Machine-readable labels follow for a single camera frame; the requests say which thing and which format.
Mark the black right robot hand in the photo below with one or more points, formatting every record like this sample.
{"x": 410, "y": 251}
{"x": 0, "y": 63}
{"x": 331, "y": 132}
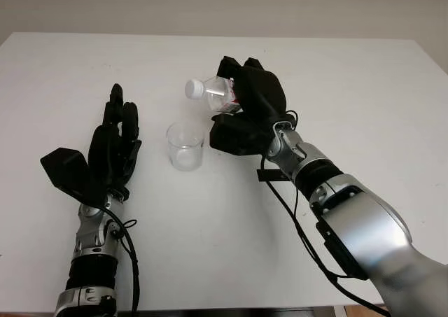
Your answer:
{"x": 250, "y": 93}

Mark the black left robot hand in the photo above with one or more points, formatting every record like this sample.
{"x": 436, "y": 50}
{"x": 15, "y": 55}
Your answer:
{"x": 110, "y": 156}

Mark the clear white-capped water bottle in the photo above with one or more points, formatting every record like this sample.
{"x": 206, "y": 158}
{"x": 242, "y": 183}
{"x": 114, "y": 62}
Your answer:
{"x": 217, "y": 93}

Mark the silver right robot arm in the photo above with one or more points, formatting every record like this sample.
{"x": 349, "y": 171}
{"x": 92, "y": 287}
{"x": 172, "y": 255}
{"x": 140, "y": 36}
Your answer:
{"x": 367, "y": 233}

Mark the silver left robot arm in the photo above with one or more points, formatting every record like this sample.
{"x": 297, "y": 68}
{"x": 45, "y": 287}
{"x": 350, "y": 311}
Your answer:
{"x": 89, "y": 226}

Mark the clear glass cup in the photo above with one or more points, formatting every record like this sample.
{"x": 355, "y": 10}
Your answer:
{"x": 185, "y": 156}

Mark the black tape strip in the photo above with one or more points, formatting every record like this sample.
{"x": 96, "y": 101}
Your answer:
{"x": 271, "y": 175}

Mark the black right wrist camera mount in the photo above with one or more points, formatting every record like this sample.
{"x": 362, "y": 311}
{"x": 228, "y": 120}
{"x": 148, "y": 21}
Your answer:
{"x": 278, "y": 93}

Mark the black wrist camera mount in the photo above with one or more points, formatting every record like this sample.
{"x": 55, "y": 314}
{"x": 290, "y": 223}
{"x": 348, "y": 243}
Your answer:
{"x": 278, "y": 93}
{"x": 64, "y": 168}

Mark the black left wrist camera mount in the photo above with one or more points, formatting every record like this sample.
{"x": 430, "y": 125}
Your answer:
{"x": 64, "y": 168}

